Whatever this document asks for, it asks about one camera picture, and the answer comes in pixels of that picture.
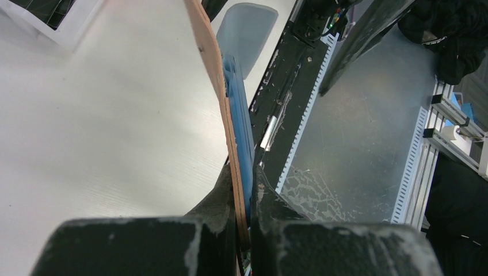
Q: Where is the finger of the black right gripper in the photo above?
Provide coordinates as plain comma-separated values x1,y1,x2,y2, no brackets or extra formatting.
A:
318,0,414,96

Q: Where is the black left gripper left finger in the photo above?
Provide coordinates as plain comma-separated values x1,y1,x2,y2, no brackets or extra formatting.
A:
32,165,237,275

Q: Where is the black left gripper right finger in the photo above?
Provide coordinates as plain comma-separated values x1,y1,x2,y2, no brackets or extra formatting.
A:
250,167,442,275

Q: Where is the black cards stack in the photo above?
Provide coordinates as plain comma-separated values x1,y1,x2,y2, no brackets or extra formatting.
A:
11,0,75,30

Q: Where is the black clothing pile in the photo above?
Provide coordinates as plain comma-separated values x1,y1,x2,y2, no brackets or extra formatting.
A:
398,1,487,85

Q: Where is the white plastic bin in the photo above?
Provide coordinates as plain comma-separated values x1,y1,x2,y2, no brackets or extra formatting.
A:
1,0,104,51

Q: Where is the white slotted cable duct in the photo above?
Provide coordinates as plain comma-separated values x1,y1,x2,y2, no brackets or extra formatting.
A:
266,34,338,194

